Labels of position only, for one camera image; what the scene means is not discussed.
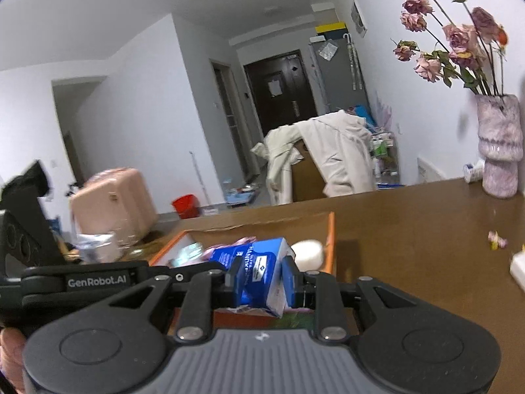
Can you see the paper notice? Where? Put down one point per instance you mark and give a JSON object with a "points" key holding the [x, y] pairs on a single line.
{"points": [[275, 87]]}

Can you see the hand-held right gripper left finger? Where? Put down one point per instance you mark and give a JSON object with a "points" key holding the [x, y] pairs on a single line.
{"points": [[234, 281]]}

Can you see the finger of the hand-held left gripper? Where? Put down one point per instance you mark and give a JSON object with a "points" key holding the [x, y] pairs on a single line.
{"points": [[179, 271]]}

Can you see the blue tray with clutter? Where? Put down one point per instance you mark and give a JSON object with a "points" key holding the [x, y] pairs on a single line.
{"points": [[242, 195]]}

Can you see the grey refrigerator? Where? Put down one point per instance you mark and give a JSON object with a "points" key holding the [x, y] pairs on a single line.
{"points": [[336, 86]]}

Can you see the pink textured vase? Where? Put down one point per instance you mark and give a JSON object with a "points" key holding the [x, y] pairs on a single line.
{"points": [[498, 139]]}

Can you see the grey interior door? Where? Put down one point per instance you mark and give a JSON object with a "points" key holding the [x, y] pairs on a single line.
{"points": [[229, 123]]}

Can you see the brown cardboard carton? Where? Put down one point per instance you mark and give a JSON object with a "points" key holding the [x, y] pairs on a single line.
{"points": [[305, 176]]}

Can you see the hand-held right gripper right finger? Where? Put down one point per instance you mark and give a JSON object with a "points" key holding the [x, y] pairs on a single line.
{"points": [[292, 281]]}

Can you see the person's left hand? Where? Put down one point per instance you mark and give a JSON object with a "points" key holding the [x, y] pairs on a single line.
{"points": [[10, 361]]}

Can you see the dark entrance door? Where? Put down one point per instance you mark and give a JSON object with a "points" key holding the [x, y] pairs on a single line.
{"points": [[256, 102]]}

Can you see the small yellow candy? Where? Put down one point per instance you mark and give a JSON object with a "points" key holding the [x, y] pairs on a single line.
{"points": [[496, 240]]}

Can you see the white hanging umbrella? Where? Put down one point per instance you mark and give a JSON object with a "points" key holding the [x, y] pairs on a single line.
{"points": [[352, 61]]}

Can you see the yellow black box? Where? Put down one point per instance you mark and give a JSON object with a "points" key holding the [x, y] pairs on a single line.
{"points": [[331, 28]]}

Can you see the dried pink roses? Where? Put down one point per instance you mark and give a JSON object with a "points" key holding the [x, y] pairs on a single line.
{"points": [[459, 35]]}

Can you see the pink suitcase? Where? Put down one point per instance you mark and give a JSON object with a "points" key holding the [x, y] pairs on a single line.
{"points": [[115, 205]]}

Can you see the blue tissue pack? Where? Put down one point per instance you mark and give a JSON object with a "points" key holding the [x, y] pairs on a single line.
{"points": [[262, 266]]}

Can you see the red cardboard box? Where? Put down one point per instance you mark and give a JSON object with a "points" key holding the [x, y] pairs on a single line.
{"points": [[254, 223]]}

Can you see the red bucket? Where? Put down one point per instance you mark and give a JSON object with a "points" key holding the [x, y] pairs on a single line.
{"points": [[185, 207]]}

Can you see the clear plastic pouch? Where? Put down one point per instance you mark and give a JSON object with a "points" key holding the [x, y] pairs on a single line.
{"points": [[328, 50]]}

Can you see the white round sponge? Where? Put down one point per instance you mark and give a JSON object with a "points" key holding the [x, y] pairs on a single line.
{"points": [[307, 254]]}

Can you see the purple satin scrunchie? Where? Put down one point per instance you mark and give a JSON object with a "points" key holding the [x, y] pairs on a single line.
{"points": [[229, 244]]}

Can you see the iridescent white bath puff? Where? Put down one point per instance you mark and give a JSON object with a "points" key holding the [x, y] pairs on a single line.
{"points": [[188, 252]]}

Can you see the white charger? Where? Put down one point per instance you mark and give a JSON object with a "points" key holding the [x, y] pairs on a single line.
{"points": [[519, 271]]}

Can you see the beige coat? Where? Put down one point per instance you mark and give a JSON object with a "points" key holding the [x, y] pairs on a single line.
{"points": [[340, 152]]}

